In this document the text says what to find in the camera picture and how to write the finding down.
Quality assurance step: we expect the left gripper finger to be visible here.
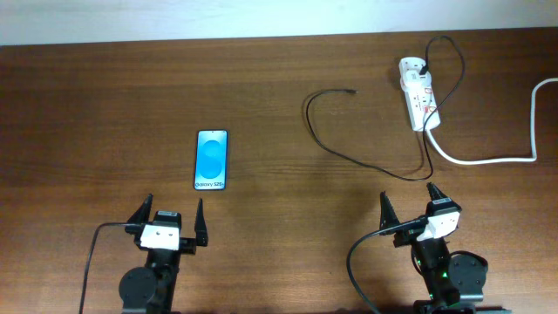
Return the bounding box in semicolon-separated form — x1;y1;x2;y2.
194;199;208;247
126;194;153;226

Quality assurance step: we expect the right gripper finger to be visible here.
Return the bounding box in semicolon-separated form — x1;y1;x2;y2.
379;191;400;236
426;182;450;203

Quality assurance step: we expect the blue Galaxy smartphone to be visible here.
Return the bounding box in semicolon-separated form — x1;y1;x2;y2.
194;130;228;191

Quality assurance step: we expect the black charging cable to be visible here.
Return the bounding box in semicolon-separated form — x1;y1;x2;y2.
303;35;466;182

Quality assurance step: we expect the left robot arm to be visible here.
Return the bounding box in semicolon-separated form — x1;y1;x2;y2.
119;195;208;314

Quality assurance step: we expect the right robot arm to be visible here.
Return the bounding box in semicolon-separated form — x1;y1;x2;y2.
379;182;488;313

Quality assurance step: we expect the white charger adapter plug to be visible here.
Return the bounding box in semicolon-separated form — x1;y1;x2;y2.
400;70;432;92

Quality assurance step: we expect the white power strip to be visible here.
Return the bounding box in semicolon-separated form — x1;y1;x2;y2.
398;57;440;132

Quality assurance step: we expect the right camera black cable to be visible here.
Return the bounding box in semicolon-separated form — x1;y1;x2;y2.
346;217;428;314

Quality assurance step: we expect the camera black cable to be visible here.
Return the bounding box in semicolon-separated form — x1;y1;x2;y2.
78;222;143;314
346;217;428;314

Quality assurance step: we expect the left camera black cable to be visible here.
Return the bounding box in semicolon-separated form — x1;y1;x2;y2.
78;222;143;314

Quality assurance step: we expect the white power strip cord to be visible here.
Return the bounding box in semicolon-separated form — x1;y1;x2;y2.
424;77;558;166

